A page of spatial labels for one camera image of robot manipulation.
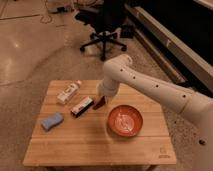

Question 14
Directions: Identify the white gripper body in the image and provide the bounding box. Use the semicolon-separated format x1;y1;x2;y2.
97;80;119;97

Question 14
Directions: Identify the black office chair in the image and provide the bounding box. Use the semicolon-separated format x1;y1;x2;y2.
75;0;127;61

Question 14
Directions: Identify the floor cable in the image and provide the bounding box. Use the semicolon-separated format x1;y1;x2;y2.
0;0;54;25

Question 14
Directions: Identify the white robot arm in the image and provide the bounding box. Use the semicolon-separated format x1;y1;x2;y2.
97;54;213;171

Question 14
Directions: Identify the black box on floor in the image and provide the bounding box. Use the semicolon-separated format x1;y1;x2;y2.
120;25;134;38

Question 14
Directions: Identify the orange ceramic bowl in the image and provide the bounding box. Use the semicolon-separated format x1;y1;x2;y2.
107;105;143;137

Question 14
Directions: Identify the wooden table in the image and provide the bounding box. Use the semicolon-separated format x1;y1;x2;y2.
23;80;176;167

